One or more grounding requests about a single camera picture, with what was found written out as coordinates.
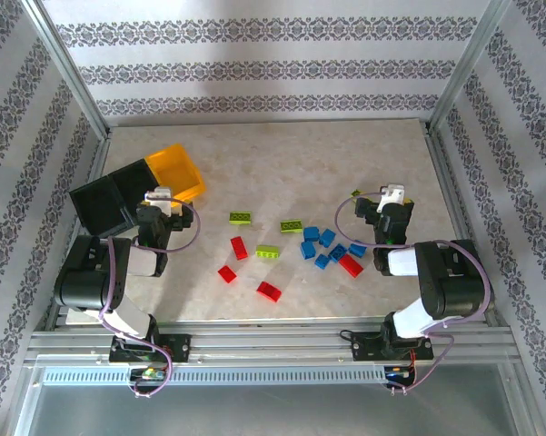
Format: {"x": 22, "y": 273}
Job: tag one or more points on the small circuit board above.
{"x": 397, "y": 373}
{"x": 147, "y": 373}

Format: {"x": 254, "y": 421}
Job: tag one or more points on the aluminium frame post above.
{"x": 69, "y": 68}
{"x": 464, "y": 68}

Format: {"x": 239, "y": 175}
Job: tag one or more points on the red lego brick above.
{"x": 239, "y": 248}
{"x": 350, "y": 265}
{"x": 269, "y": 291}
{"x": 227, "y": 274}

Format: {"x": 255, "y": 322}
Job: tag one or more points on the aluminium side rail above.
{"x": 99, "y": 159}
{"x": 446, "y": 181}

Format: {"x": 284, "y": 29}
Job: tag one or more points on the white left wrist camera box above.
{"x": 161, "y": 200}

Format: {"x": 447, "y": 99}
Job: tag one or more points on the black plastic bin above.
{"x": 100, "y": 204}
{"x": 132, "y": 181}

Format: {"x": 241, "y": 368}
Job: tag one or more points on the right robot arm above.
{"x": 454, "y": 281}

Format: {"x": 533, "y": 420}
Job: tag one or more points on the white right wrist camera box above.
{"x": 390, "y": 198}

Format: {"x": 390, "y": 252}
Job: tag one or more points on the aluminium cross rail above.
{"x": 272, "y": 345}

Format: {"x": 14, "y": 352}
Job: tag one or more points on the yellow plastic bin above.
{"x": 177, "y": 168}

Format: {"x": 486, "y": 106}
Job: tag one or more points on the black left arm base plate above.
{"x": 181, "y": 347}

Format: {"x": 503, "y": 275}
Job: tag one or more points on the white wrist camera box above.
{"x": 161, "y": 200}
{"x": 390, "y": 198}

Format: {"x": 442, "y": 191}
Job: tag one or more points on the blue lego brick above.
{"x": 307, "y": 250}
{"x": 357, "y": 249}
{"x": 337, "y": 252}
{"x": 311, "y": 234}
{"x": 328, "y": 237}
{"x": 321, "y": 261}

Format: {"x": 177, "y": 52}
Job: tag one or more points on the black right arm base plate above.
{"x": 363, "y": 345}

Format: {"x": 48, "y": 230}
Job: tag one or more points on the green lego brick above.
{"x": 356, "y": 193}
{"x": 292, "y": 225}
{"x": 268, "y": 251}
{"x": 241, "y": 218}

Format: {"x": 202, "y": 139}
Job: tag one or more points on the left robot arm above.
{"x": 82, "y": 286}

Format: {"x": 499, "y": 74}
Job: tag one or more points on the grey metal sheet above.
{"x": 272, "y": 409}

